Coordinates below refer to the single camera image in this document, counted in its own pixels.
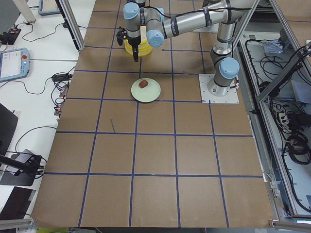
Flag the black laptop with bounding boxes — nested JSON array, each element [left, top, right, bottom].
[[0, 104, 18, 155]]

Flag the black power adapter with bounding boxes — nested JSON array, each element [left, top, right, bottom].
[[52, 73, 72, 82]]

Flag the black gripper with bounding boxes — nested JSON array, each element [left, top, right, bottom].
[[116, 27, 141, 62]]

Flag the black camera stand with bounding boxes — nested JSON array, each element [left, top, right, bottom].
[[0, 152, 44, 178]]

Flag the brown bun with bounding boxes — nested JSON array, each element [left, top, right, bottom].
[[138, 80, 149, 88]]

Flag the light green plate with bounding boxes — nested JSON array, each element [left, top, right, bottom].
[[131, 78, 161, 103]]

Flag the black cable bundle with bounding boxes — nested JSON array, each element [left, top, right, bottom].
[[257, 43, 311, 170]]

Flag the aluminium frame post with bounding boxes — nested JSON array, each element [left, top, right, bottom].
[[55, 0, 85, 51]]

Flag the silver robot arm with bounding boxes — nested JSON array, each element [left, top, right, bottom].
[[117, 0, 257, 97]]

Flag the yellow bamboo steamer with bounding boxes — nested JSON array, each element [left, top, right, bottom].
[[124, 39, 153, 57], [138, 26, 149, 50]]

